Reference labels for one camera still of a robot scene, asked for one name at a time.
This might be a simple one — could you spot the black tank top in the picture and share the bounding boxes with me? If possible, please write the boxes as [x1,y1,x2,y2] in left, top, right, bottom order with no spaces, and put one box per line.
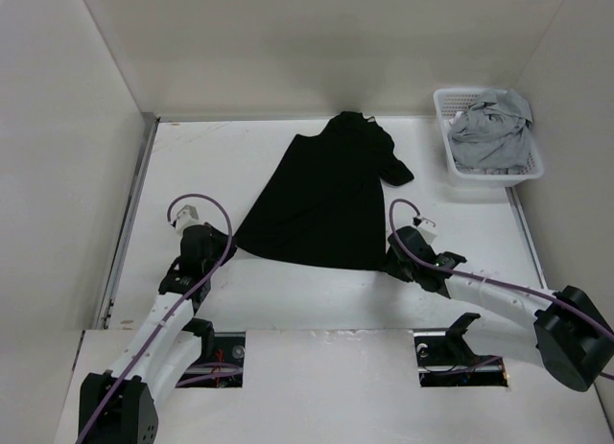
[234,111,414,270]

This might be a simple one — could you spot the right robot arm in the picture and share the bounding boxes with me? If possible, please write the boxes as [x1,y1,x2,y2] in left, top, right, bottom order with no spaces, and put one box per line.
[384,225,613,392]

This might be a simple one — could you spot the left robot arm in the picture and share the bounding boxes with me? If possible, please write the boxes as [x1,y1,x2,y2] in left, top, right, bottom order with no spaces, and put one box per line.
[77,223,236,443]

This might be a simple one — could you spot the grey tank tops pile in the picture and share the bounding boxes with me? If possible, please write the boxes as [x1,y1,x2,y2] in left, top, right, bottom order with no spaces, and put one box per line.
[448,89,533,175]

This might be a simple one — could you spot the white plastic laundry basket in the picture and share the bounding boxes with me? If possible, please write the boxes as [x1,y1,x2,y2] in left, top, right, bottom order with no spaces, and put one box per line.
[433,87,544,188]

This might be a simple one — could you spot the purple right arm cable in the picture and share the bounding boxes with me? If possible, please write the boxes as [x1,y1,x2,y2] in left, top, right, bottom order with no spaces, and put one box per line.
[388,199,614,383]

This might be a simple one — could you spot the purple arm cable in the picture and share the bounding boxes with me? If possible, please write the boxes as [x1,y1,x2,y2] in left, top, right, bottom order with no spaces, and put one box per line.
[388,199,614,383]
[74,193,236,444]

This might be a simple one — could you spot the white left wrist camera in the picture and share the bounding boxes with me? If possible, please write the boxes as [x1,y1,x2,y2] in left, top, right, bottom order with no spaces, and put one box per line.
[171,204,200,235]

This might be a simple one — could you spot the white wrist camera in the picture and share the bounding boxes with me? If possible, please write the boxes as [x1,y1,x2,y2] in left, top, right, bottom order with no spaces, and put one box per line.
[413,215,437,245]
[171,204,200,235]

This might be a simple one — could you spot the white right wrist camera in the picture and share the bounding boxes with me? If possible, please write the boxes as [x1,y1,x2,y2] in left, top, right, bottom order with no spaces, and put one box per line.
[413,215,437,245]

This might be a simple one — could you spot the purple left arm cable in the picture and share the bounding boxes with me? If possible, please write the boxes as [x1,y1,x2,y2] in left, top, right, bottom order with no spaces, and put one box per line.
[74,193,236,444]

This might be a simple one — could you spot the left aluminium frame rail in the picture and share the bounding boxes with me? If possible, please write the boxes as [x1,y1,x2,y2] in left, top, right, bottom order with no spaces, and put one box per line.
[92,112,159,329]

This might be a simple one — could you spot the aluminium frame rail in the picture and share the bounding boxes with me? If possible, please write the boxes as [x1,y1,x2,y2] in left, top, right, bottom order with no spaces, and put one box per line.
[506,187,548,289]
[92,112,159,329]

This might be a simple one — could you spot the right aluminium frame rail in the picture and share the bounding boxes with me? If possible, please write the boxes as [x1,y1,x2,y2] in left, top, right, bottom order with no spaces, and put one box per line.
[506,187,548,289]

